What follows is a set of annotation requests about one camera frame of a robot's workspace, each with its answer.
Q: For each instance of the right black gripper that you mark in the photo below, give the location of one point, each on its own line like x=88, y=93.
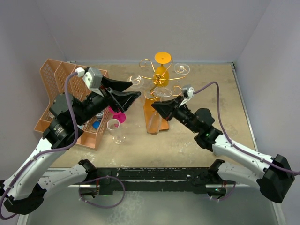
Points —
x=166, y=108

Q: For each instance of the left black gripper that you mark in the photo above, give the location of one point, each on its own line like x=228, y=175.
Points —
x=113, y=99

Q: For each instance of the clear wine glass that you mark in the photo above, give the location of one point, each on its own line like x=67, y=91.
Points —
x=137, y=85
x=182, y=70

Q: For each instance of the pink plastic wine glass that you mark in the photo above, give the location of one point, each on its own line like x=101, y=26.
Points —
x=121, y=117

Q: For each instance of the yellow plastic wine glass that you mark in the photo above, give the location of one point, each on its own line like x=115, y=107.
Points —
x=161, y=74

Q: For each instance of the clear champagne flute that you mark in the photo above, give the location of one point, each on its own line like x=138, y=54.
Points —
x=155, y=123

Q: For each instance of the small clear glass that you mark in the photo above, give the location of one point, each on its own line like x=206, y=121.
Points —
x=163, y=92

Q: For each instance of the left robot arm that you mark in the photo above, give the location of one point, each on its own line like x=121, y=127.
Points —
x=27, y=188

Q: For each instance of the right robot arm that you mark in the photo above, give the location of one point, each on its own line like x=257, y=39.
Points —
x=272, y=175

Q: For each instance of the round white blue tin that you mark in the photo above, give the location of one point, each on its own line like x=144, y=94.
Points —
x=100, y=115

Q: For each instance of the clear glass left front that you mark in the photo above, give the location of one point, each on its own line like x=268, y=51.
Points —
x=115, y=130

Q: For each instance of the blue cap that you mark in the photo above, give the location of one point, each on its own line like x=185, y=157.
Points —
x=96, y=124

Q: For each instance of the orange plastic file organizer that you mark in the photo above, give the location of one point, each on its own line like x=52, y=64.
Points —
x=53, y=74

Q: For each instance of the gold wire wine glass rack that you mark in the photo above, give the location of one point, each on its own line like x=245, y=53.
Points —
x=151, y=97

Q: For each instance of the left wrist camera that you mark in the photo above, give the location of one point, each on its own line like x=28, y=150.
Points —
x=92, y=78

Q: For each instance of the black table front rail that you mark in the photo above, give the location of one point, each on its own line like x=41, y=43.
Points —
x=189, y=179

